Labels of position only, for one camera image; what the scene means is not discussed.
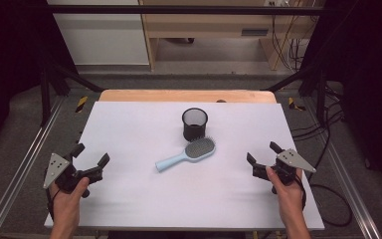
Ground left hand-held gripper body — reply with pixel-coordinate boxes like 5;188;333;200
43;152;104;199

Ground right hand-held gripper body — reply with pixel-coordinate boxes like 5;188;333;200
252;147;317;195

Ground light blue hairbrush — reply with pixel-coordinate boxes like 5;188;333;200
154;136;218;173

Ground black mesh pen holder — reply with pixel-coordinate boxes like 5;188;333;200
181;107;210;143

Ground person's left hand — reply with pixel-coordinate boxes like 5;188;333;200
48;176;91;228

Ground person's right hand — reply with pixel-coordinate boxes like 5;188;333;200
265;165;306;220

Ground yellow black floor tape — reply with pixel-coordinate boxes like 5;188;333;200
75;96;90;114
287;97;307;113

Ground wooden table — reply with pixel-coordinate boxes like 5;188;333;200
97;89;278;104

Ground black curtain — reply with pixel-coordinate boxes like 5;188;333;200
0;0;79;158
298;0;382;195

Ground white cabinet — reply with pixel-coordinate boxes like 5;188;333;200
46;0;151;67

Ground beige wooden desk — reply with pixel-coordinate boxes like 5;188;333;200
138;0;314;72

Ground white power strip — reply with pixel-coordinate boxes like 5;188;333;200
267;0;291;8

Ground aluminium floor rail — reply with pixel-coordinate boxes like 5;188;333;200
301;98;382;239
0;95;67;239

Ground bundle of black floor cables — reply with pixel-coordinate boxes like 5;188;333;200
290;84;346;182

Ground black frame stand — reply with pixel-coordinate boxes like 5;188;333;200
39;58;104;127
262;63;330;127

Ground black looped floor cable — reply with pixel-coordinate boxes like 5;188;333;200
307;183;354;229

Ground hanging desk cables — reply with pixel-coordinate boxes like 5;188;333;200
270;13;310;73

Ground black horizontal frame bar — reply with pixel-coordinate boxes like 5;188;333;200
46;4;327;16

